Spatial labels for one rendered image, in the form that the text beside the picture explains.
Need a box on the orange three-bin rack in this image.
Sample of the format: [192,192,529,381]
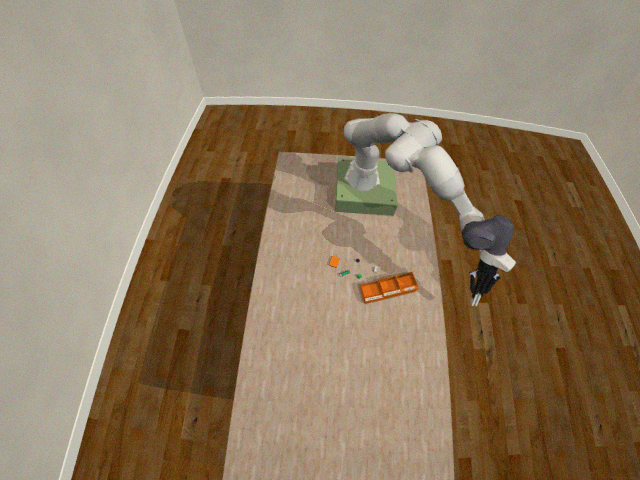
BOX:
[360,272,418,304]

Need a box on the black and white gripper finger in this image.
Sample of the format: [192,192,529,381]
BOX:
[475,273,500,306]
[469,271,485,306]

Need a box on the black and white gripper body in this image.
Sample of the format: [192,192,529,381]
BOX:
[476,259,498,280]

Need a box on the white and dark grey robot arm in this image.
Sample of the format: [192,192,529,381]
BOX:
[344,113,516,272]

